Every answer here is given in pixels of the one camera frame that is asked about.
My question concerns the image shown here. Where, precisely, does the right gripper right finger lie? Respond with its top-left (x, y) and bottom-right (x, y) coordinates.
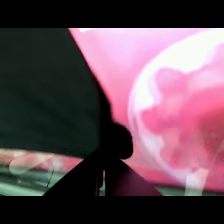
top-left (103, 155), bottom-right (163, 197)

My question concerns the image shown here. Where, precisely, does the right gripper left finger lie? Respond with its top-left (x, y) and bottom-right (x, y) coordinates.
top-left (43, 151), bottom-right (105, 197)

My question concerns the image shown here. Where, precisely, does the black garment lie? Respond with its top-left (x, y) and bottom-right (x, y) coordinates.
top-left (0, 28), bottom-right (135, 162)

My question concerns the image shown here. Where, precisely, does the silver frame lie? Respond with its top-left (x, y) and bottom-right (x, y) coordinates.
top-left (0, 165), bottom-right (224, 197)

